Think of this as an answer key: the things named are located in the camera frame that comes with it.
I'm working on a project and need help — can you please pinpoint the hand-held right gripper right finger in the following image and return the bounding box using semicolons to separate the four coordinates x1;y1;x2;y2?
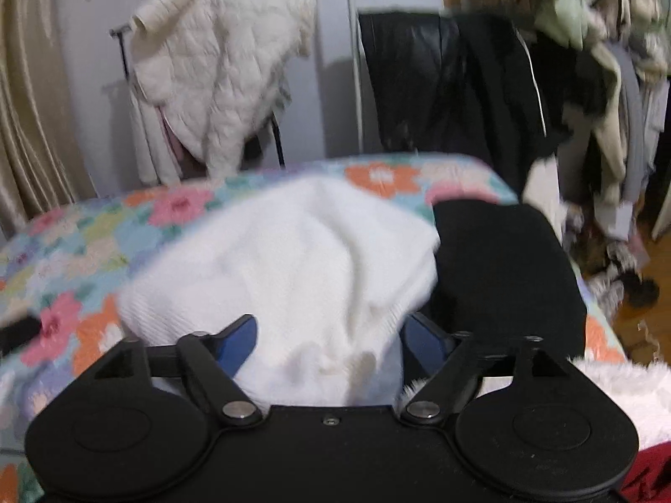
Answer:
401;313;583;425

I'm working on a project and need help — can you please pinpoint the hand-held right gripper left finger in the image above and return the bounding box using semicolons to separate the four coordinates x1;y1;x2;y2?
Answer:
68;314;263;427

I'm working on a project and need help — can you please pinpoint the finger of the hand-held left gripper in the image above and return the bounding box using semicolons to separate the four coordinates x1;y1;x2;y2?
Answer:
0;317;42;358

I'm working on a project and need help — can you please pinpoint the white knit garment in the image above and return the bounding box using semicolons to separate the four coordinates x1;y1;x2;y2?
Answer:
118;174;442;408

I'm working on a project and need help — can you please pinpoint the black clothes rack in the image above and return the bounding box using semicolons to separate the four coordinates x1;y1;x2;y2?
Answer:
109;0;288;169

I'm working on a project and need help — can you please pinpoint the pile of hanging clothes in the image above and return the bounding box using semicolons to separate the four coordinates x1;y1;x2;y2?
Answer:
456;0;671;326

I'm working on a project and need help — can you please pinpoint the floral quilt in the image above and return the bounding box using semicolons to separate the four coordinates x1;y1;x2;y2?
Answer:
0;152;630;503

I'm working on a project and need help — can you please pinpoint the black garment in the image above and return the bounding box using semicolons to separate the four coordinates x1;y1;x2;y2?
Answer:
431;199;589;363

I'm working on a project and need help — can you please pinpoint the white fluffy cloth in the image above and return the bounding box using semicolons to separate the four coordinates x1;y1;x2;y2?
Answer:
398;356;671;449

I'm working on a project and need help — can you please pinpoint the golden curtain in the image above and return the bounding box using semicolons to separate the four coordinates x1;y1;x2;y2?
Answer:
0;0;99;239

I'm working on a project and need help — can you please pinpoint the red cloth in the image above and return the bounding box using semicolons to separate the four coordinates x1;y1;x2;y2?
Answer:
620;443;671;503

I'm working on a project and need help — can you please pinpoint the white quilted jacket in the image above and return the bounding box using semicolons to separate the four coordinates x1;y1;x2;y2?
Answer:
128;0;319;188

